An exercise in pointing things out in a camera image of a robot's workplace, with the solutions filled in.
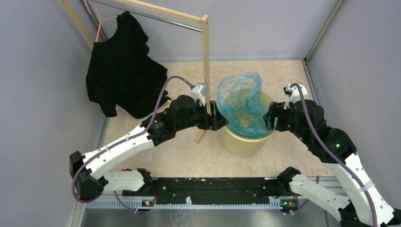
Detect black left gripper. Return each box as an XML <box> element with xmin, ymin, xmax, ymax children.
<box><xmin>176</xmin><ymin>99</ymin><xmax>229</xmax><ymax>131</ymax></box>

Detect black hanging shirt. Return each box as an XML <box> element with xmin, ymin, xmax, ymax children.
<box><xmin>86</xmin><ymin>11</ymin><xmax>167</xmax><ymax>119</ymax></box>

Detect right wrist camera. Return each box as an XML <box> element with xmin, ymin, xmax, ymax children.
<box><xmin>283</xmin><ymin>84</ymin><xmax>308</xmax><ymax>110</ymax></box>

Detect wooden clothes rack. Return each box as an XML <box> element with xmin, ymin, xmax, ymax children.
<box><xmin>61</xmin><ymin>0</ymin><xmax>217</xmax><ymax>144</ymax></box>

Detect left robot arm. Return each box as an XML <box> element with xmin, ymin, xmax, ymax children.
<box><xmin>69</xmin><ymin>95</ymin><xmax>228</xmax><ymax>203</ymax></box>

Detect white slotted cable duct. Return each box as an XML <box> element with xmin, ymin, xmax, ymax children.
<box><xmin>86</xmin><ymin>197</ymin><xmax>282</xmax><ymax>210</ymax></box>

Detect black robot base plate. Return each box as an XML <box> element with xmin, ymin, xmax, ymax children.
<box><xmin>122</xmin><ymin>177</ymin><xmax>299</xmax><ymax>205</ymax></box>

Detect blue plastic trash bag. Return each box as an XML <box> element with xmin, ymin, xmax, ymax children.
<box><xmin>217</xmin><ymin>72</ymin><xmax>274</xmax><ymax>139</ymax></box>

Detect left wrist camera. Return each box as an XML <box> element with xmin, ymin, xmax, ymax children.
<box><xmin>190</xmin><ymin>83</ymin><xmax>208</xmax><ymax>106</ymax></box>

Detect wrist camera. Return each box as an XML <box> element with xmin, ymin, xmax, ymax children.
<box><xmin>283</xmin><ymin>84</ymin><xmax>308</xmax><ymax>110</ymax></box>
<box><xmin>190</xmin><ymin>83</ymin><xmax>208</xmax><ymax>106</ymax></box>

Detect pink clothes hanger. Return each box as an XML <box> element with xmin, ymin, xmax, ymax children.
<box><xmin>83</xmin><ymin>0</ymin><xmax>119</xmax><ymax>43</ymax></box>

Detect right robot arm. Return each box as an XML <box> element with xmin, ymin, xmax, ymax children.
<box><xmin>264</xmin><ymin>100</ymin><xmax>401</xmax><ymax>227</ymax></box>

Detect yellow plastic trash bin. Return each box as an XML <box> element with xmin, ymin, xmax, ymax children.
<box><xmin>219</xmin><ymin>88</ymin><xmax>275</xmax><ymax>157</ymax></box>

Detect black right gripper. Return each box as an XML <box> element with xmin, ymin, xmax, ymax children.
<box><xmin>262</xmin><ymin>101</ymin><xmax>308</xmax><ymax>144</ymax></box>

